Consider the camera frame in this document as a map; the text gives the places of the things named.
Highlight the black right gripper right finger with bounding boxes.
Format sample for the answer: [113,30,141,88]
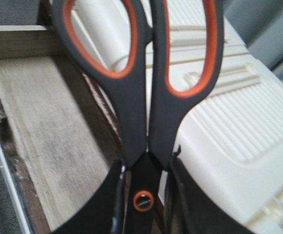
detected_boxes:
[167,148,252,234]

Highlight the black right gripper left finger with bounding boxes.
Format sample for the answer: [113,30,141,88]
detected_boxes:
[52,159,125,234]

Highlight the wooden drawer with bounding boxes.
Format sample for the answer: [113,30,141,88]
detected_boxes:
[0,25,118,234]

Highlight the grey orange handled scissors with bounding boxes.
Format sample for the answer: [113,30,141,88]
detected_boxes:
[52,0,224,234]

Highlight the white plastic tray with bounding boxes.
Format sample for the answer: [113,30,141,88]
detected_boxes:
[72,0,283,234]

